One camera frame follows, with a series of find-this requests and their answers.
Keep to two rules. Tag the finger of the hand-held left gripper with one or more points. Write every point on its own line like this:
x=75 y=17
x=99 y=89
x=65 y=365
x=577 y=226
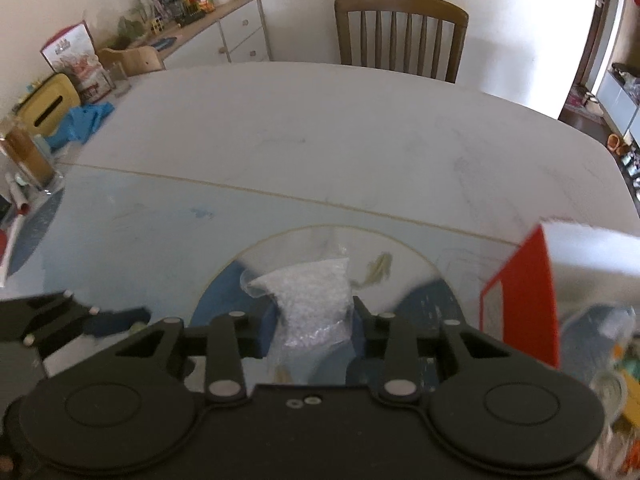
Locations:
x=50 y=315

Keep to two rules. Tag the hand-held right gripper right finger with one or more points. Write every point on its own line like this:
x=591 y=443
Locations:
x=367 y=332

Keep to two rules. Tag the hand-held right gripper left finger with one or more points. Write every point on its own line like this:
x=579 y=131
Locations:
x=250 y=340

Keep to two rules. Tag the clear plastic bag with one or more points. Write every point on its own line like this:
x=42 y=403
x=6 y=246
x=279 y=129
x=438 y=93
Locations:
x=310 y=295

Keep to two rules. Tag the white cardboard box red edges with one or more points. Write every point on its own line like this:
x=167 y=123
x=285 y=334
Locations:
x=525 y=300

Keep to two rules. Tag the round metal tin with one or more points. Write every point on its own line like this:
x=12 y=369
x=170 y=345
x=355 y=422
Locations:
x=612 y=391

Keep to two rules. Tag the white marker pen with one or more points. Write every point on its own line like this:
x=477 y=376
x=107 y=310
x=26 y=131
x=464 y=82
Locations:
x=17 y=195

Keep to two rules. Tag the glass jar with brown contents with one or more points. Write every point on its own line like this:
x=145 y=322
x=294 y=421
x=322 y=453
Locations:
x=27 y=160

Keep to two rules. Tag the blue gloves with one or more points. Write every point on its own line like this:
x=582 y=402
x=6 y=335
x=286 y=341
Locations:
x=82 y=122

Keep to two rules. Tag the yellow tissue box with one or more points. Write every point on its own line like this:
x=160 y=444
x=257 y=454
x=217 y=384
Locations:
x=47 y=105

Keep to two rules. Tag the glass cup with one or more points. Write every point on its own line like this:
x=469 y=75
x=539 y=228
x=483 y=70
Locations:
x=119 y=79

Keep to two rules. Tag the red and white cereal box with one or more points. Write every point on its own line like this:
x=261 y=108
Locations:
x=75 y=60

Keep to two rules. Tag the wooden basket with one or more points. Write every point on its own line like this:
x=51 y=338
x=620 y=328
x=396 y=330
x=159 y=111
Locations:
x=132 y=59

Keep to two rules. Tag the wooden dining chair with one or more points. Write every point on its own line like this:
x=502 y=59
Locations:
x=400 y=35

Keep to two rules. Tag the white sideboard cabinet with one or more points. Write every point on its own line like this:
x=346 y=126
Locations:
x=215 y=37

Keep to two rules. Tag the orange slippers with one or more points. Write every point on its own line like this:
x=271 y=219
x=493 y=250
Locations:
x=619 y=142

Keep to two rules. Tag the patterned red rug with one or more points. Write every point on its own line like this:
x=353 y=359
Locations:
x=580 y=97

